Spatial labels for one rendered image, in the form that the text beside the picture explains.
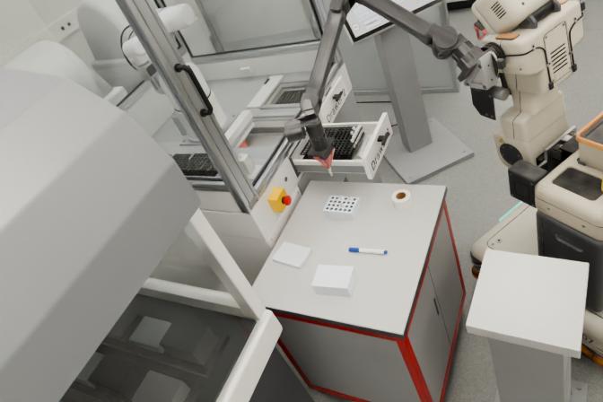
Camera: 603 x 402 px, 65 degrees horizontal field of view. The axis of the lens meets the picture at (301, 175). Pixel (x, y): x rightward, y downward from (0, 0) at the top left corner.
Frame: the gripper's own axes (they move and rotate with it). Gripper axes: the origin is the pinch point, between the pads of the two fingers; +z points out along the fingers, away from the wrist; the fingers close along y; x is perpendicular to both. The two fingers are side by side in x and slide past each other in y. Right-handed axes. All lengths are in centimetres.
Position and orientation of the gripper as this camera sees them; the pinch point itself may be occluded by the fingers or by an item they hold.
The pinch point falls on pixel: (327, 165)
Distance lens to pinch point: 173.3
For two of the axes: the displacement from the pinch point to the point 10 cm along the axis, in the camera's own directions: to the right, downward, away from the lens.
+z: 3.1, 7.4, 6.0
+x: 8.5, 0.8, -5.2
